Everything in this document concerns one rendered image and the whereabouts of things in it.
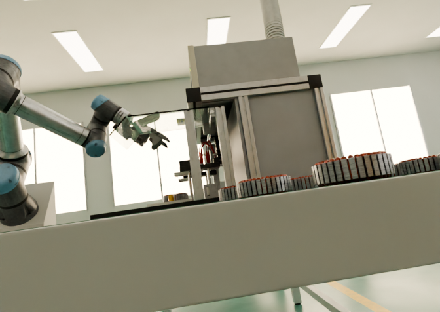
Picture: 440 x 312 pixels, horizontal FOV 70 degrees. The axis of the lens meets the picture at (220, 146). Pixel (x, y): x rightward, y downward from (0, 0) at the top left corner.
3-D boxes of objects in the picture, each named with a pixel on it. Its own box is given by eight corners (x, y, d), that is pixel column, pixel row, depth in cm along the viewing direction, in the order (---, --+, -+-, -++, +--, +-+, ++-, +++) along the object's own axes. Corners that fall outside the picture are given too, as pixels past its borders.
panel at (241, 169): (248, 193, 94) (234, 97, 100) (228, 198, 159) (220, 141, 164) (252, 192, 94) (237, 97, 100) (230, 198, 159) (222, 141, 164)
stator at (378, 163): (355, 183, 53) (351, 161, 54) (415, 174, 43) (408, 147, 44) (300, 191, 49) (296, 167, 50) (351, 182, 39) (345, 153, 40)
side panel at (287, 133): (254, 199, 93) (238, 96, 99) (253, 199, 96) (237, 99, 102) (344, 186, 95) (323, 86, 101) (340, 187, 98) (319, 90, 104)
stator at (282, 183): (262, 196, 72) (259, 180, 72) (304, 191, 64) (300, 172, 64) (226, 202, 64) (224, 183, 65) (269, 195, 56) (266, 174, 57)
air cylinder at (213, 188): (205, 200, 110) (202, 184, 111) (204, 200, 117) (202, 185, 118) (219, 198, 110) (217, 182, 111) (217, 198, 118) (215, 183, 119)
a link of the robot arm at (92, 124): (82, 142, 131) (92, 122, 127) (84, 128, 140) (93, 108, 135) (101, 148, 135) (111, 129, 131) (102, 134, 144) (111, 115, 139)
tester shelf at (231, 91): (186, 102, 97) (185, 88, 98) (192, 145, 164) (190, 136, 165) (323, 86, 101) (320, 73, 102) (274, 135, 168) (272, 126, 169)
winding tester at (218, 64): (194, 99, 109) (187, 45, 113) (196, 130, 152) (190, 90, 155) (302, 87, 112) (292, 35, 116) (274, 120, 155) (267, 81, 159)
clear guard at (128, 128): (109, 136, 98) (107, 117, 100) (126, 149, 122) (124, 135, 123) (211, 123, 101) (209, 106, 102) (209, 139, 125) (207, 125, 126)
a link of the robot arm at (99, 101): (95, 106, 137) (103, 90, 134) (117, 120, 138) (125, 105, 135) (86, 111, 130) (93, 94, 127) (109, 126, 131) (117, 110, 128)
